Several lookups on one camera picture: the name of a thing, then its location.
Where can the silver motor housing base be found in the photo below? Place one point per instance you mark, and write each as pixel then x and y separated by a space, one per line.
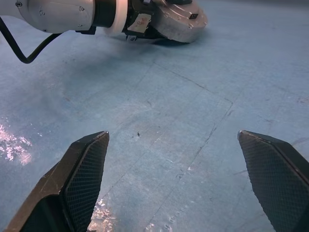
pixel 183 33

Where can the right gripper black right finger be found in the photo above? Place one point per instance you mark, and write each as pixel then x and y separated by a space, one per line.
pixel 277 181

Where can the round silver motor housing lid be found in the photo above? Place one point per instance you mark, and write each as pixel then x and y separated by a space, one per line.
pixel 178 12

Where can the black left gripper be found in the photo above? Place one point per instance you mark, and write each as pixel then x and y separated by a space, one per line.
pixel 132 14

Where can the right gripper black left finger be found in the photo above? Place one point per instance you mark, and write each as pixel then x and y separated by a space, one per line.
pixel 60 193

